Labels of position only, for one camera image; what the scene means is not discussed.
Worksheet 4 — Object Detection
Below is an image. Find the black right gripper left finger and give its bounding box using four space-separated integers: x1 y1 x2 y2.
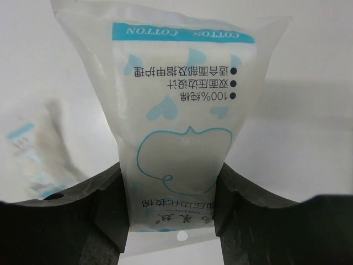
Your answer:
1 164 129 264

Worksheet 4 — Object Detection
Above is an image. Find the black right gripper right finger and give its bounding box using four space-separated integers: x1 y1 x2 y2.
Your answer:
213 165 352 264

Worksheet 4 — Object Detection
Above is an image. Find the white cotton pad pack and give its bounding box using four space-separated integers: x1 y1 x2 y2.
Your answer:
1 99 88 203
51 1 291 252

